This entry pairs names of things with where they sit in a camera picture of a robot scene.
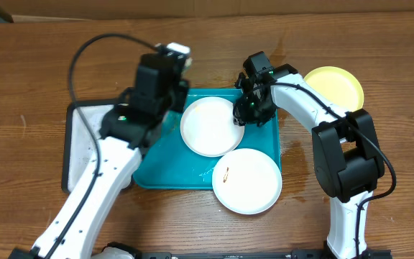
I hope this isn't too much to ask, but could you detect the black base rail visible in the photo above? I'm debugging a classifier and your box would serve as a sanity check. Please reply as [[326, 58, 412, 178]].
[[134, 248, 393, 259]]

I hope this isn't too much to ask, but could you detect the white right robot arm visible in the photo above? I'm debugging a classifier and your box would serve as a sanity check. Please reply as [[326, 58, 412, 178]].
[[233, 64, 385, 258]]

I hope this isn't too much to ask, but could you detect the yellow round plate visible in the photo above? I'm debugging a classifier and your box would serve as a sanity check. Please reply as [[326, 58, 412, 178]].
[[304, 66, 364, 112]]

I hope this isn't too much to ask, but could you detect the white plate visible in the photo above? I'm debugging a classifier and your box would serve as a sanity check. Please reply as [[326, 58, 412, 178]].
[[180, 96, 245, 157], [212, 148, 282, 215]]

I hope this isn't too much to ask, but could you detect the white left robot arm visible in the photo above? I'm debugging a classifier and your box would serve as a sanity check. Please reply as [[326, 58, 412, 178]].
[[10, 42, 191, 258]]

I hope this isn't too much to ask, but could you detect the black soapy water tray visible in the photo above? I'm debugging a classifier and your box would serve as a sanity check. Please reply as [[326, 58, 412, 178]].
[[61, 99, 116, 194]]

